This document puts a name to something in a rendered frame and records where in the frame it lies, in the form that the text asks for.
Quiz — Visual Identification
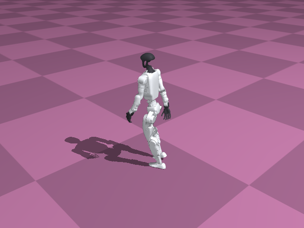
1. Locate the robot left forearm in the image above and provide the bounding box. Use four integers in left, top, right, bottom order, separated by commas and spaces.
128, 95, 141, 114

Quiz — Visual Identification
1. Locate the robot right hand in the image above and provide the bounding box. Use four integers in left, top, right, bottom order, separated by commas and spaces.
161, 102, 171, 120

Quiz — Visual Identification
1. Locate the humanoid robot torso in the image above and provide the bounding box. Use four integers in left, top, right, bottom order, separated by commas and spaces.
142, 69, 160, 116

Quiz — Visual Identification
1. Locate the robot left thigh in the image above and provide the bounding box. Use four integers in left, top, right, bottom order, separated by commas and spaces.
142, 111, 158, 145

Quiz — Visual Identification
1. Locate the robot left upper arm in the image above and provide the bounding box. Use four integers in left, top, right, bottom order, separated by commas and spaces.
137, 75, 148, 100

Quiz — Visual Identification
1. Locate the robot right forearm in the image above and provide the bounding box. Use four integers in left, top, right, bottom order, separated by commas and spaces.
160, 89, 168, 106

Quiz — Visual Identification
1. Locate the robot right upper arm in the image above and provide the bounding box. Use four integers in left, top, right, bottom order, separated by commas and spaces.
156, 69, 164, 92

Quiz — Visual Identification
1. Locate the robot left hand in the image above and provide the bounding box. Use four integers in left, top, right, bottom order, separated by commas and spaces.
126, 112, 134, 123

